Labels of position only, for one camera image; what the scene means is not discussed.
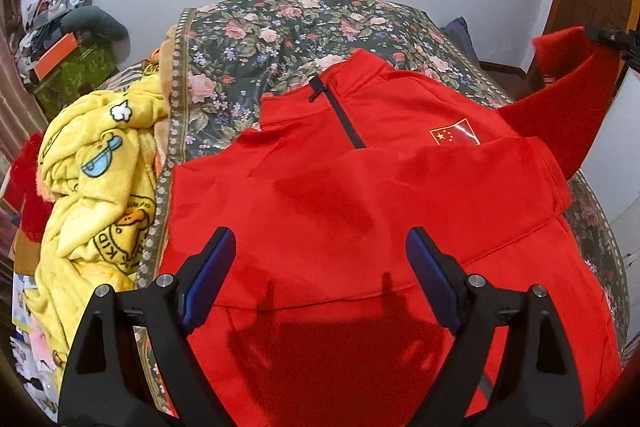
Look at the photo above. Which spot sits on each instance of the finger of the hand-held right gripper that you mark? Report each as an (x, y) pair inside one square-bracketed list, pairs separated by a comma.
[(612, 39)]

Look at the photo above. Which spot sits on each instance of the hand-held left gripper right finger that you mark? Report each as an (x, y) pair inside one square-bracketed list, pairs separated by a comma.
[(434, 279)]

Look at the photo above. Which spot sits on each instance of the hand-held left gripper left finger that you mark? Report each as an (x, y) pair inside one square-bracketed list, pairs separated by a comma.
[(210, 279)]

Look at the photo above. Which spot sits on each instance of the red zip jacket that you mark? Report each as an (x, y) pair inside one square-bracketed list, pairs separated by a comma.
[(325, 187)]

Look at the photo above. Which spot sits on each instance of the yellow printed plush blanket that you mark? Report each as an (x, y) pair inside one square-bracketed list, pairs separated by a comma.
[(95, 207)]

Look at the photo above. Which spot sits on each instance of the blue pillow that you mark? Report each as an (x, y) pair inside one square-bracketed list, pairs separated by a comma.
[(462, 37)]

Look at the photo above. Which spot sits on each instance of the colourful printed sheet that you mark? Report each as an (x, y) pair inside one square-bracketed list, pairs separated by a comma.
[(30, 332)]

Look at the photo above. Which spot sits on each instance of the red plush cloth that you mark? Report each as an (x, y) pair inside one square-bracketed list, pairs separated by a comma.
[(30, 187)]

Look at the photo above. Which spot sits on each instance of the floral quilt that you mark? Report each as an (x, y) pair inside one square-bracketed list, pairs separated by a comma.
[(250, 57)]

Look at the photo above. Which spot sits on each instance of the green patterned box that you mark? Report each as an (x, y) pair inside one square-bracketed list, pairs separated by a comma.
[(75, 79)]

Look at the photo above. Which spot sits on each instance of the orange box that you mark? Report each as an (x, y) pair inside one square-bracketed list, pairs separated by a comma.
[(56, 54)]

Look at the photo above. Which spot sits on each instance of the grey neck pillow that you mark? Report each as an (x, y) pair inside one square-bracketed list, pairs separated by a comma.
[(97, 19)]

